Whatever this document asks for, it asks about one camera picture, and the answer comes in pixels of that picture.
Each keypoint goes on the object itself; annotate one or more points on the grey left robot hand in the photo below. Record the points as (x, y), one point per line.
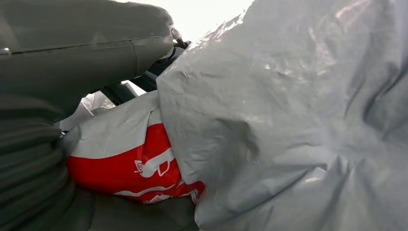
(79, 47)

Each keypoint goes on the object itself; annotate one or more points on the white courier bag red print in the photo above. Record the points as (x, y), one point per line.
(287, 127)
(127, 165)

